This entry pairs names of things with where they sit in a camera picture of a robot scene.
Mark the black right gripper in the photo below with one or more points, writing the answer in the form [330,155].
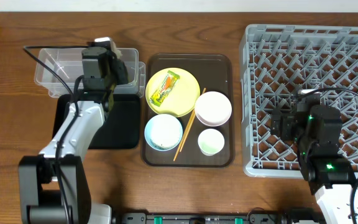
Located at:
[278,123]

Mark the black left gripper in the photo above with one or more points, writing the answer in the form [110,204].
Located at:
[120,73]

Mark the green snack wrapper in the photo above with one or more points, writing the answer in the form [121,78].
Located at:
[166,86]

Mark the pink plastic bowl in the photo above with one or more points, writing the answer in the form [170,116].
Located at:
[213,108]

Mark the white green cup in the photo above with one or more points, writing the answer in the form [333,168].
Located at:
[211,142]

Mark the light blue bowl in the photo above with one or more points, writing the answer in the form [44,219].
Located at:
[163,132]

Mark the wooden chopstick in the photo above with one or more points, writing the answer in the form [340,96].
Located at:
[187,130]
[177,152]

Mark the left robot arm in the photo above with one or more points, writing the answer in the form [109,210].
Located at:
[52,185]

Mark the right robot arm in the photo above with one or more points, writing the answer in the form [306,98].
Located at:
[315,128]

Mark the clear plastic waste bin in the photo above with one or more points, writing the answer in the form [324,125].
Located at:
[67,64]

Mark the grey plastic dishwasher rack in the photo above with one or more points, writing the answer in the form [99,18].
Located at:
[286,70]

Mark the black plastic tray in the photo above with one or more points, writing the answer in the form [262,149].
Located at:
[121,128]

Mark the yellow plastic plate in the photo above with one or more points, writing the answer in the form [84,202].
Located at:
[181,100]

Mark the dark brown serving tray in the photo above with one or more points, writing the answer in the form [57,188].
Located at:
[214,73]

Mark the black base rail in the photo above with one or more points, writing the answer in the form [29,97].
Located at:
[256,215]

